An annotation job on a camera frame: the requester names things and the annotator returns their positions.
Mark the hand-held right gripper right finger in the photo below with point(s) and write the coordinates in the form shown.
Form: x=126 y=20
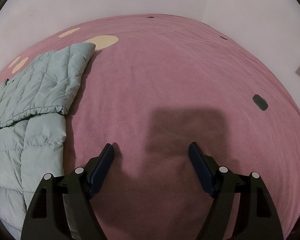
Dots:
x=198 y=165

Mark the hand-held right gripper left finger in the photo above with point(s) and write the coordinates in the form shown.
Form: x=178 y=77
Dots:
x=103 y=163

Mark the light green puffer jacket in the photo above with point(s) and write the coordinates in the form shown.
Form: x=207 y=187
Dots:
x=40 y=85

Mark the pink spotted bed sheet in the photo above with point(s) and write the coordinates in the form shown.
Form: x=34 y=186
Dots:
x=165 y=80

